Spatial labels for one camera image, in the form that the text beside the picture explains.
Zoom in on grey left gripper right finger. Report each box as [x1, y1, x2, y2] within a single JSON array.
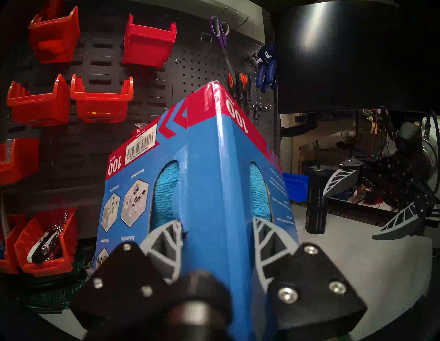
[[253, 218, 368, 331]]

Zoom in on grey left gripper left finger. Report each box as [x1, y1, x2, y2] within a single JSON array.
[[70, 221, 184, 331]]

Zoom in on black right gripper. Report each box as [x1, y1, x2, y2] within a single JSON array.
[[322, 155, 438, 241]]

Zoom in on blue shop towel box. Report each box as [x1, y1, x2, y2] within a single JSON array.
[[95, 80, 299, 341]]

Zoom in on blue towel stack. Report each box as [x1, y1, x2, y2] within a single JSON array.
[[150, 161, 274, 231]]

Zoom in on black ribbed cylinder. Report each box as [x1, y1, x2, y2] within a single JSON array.
[[305, 165, 330, 235]]

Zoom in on red plastic parts bin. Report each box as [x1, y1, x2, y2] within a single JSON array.
[[6, 74, 71, 127], [14, 206, 79, 277], [28, 6, 81, 65], [122, 14, 177, 69], [0, 213, 28, 275], [70, 74, 134, 123], [0, 137, 41, 186]]

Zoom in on green cutting mat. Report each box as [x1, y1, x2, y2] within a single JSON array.
[[17, 247, 97, 313]]

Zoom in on blue plastic storage bin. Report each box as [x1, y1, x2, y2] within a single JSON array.
[[283, 173, 309, 202]]

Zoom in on black white marker pen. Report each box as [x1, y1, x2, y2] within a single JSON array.
[[27, 230, 57, 262]]

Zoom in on black computer monitor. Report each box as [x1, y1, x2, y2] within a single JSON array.
[[272, 0, 440, 114]]

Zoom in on black perforated pegboard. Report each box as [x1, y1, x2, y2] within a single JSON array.
[[172, 31, 281, 152]]

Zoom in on red wire spool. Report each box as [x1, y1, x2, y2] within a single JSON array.
[[363, 191, 384, 206]]

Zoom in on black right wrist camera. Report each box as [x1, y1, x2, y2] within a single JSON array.
[[395, 119, 427, 158]]

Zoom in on black louvered wall panel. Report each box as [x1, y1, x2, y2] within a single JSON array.
[[0, 0, 193, 241]]

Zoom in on metal hook rail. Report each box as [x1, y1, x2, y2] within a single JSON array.
[[234, 97, 277, 108]]

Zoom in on blue handled pliers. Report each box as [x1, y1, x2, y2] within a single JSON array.
[[255, 43, 278, 93]]

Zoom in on purple handled scissors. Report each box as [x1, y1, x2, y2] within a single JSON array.
[[210, 15, 238, 86]]

